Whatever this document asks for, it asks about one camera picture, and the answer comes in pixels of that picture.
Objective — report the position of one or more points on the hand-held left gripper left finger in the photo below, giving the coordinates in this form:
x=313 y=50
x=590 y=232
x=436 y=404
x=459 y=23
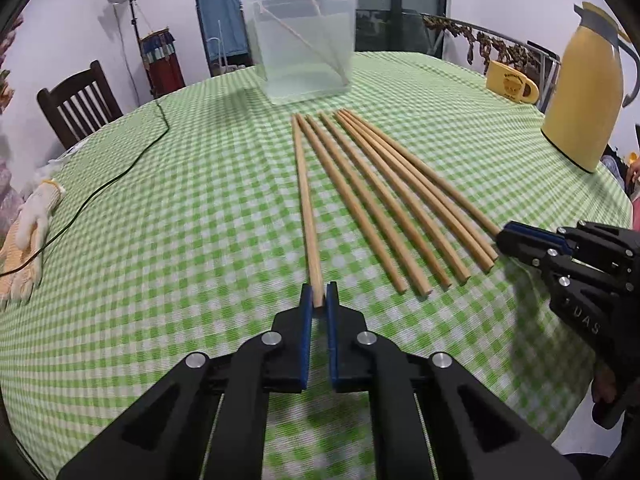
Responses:
x=306 y=350

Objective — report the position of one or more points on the dried flower bouquet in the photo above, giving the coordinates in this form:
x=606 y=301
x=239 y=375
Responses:
x=10 y=45

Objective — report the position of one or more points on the yellow mug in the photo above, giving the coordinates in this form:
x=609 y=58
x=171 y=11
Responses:
x=505 y=82

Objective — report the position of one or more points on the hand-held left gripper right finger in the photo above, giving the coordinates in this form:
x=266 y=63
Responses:
x=332 y=350

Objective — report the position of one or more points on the person's right hand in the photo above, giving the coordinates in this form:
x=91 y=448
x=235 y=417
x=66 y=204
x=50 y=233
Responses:
x=606 y=387

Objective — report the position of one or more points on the row of wooden chopsticks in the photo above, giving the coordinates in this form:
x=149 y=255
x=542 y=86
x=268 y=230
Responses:
x=421 y=285

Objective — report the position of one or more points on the dark wooden chair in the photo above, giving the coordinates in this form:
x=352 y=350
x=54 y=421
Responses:
x=50 y=105

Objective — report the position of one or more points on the yellow thermos jug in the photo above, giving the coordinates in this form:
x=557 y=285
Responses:
x=580 y=100

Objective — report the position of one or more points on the long wooden chopstick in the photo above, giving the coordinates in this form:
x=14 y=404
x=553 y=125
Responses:
x=325 y=30
x=430 y=176
x=305 y=210
x=300 y=40

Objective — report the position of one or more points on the green checked tablecloth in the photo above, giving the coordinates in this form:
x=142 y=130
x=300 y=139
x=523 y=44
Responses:
x=175 y=240

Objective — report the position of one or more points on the blue curtain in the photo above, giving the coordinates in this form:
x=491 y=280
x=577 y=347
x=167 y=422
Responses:
x=220 y=0

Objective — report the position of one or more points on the white knit glove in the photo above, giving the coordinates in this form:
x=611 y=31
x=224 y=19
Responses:
x=35 y=210

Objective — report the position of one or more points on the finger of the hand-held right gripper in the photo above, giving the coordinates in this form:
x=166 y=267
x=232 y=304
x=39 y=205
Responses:
x=530 y=232
x=520 y=252

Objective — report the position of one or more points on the clear plastic container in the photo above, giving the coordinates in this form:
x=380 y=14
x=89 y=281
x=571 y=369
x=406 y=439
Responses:
x=285 y=77

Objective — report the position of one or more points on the red blue drum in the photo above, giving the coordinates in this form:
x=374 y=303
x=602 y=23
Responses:
x=162 y=67

